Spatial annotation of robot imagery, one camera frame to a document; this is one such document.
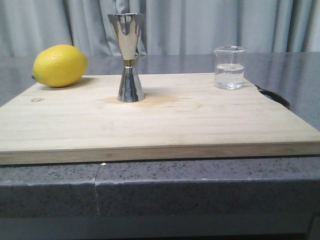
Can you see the clear glass beaker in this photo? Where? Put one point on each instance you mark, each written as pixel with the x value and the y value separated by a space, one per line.
pixel 229 67

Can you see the steel double jigger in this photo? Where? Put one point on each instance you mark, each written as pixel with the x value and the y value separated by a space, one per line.
pixel 126 28

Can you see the light wooden cutting board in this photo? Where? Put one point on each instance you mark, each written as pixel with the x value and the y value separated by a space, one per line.
pixel 182 116

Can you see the grey curtain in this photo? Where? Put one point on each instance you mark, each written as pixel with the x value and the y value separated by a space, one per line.
pixel 170 27

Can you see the yellow lemon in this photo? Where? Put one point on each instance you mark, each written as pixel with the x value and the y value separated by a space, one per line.
pixel 59 66

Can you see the black cutting board handle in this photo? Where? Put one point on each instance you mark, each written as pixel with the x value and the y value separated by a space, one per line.
pixel 274 96

